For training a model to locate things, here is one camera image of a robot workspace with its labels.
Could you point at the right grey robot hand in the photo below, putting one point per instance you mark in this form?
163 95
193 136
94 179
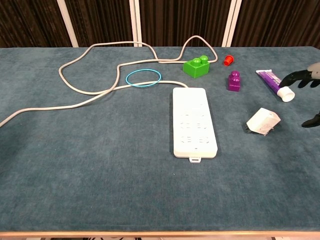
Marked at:
300 75

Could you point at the white plug adapter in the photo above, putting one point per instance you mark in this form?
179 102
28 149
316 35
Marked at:
262 121

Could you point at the white power strip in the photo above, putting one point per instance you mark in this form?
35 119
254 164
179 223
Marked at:
195 120

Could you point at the purple and white toothpaste tube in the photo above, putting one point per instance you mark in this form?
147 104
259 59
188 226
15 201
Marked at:
270 79

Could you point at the purple toy building block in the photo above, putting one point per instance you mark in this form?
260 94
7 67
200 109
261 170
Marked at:
234 83

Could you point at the small red plastic peg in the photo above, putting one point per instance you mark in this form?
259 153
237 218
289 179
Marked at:
228 60

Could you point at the green toy building block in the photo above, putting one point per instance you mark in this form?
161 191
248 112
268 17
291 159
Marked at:
195 68

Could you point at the teal table cloth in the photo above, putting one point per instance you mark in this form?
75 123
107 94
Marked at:
100 162

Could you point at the white partition post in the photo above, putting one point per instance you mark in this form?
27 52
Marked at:
232 23
135 23
68 23

